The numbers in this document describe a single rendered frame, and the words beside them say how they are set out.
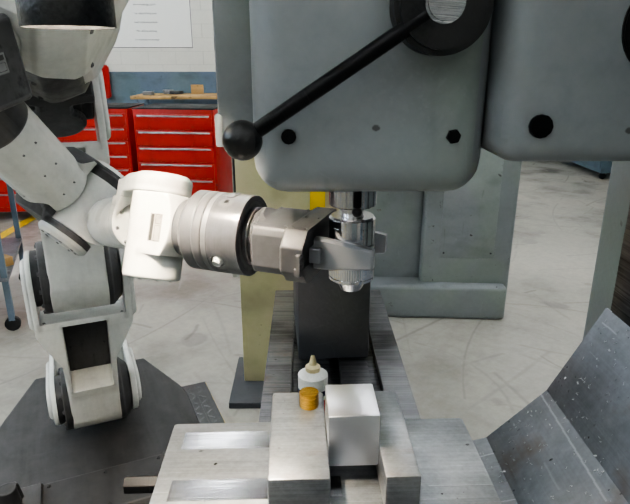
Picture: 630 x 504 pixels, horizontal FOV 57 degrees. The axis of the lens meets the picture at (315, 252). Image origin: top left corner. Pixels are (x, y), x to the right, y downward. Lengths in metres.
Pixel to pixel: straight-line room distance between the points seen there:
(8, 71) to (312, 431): 0.52
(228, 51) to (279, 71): 0.09
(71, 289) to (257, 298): 1.42
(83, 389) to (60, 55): 0.76
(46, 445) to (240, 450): 0.90
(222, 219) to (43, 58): 0.34
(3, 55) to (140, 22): 9.16
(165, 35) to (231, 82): 9.27
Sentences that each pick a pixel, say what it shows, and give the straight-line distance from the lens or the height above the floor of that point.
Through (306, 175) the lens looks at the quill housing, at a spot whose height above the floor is 1.33.
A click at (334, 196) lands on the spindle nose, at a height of 1.29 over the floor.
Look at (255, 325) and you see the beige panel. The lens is 2.54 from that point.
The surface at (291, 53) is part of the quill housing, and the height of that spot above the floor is 1.42.
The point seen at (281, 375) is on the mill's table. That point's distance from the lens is 0.95.
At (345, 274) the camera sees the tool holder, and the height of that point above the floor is 1.21.
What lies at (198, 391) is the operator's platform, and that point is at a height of 0.40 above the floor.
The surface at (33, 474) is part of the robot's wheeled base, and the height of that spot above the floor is 0.57.
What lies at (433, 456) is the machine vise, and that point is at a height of 1.00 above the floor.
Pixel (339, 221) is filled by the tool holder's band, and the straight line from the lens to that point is 0.56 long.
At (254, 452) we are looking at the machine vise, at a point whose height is 1.00.
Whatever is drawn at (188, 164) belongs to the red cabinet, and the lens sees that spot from 5.22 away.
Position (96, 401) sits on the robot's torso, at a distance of 1.39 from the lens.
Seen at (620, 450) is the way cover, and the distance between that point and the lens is 0.78.
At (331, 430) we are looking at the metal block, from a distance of 0.61.
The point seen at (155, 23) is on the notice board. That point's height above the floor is 1.91.
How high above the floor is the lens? 1.42
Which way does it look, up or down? 19 degrees down
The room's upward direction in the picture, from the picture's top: straight up
